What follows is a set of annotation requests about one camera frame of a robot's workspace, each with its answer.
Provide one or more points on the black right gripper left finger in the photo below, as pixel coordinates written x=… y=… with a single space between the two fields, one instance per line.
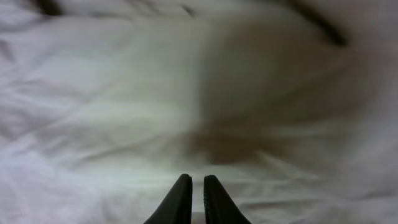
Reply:
x=176 y=207

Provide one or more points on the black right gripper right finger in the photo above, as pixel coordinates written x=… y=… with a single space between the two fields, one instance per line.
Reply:
x=219 y=206

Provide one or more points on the beige khaki shorts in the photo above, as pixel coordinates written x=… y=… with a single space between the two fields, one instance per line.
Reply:
x=291 y=104

